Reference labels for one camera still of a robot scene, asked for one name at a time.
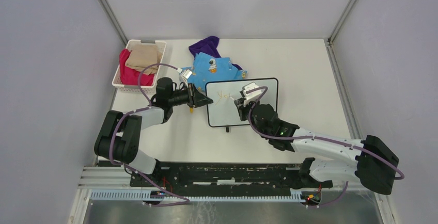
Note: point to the purple cloth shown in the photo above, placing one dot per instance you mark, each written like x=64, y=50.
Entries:
x=209, y=46

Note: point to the white cable duct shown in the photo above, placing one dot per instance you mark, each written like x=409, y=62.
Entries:
x=146, y=195

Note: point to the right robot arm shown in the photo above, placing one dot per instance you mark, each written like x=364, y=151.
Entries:
x=370, y=161

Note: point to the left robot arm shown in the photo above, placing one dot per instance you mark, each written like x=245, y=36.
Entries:
x=118, y=138

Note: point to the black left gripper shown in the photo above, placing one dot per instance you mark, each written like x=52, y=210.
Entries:
x=196, y=98

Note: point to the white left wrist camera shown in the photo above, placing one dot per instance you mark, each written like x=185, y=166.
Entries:
x=184, y=75

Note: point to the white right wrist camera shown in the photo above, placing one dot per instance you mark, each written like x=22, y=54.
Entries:
x=252, y=92

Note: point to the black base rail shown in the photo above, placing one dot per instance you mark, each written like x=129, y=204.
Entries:
x=190, y=179

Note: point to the blue patterned cloth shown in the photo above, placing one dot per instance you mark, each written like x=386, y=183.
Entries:
x=207, y=68

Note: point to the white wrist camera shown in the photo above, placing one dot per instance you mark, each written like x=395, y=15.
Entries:
x=184, y=75
x=252, y=92

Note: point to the black framed whiteboard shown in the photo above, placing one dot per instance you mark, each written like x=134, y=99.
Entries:
x=223, y=112

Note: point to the red cloth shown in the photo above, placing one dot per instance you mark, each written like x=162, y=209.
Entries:
x=129, y=76

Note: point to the beige folded cloth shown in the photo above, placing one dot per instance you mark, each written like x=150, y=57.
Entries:
x=143, y=56

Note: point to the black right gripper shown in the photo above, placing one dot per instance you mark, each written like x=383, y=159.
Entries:
x=242, y=109

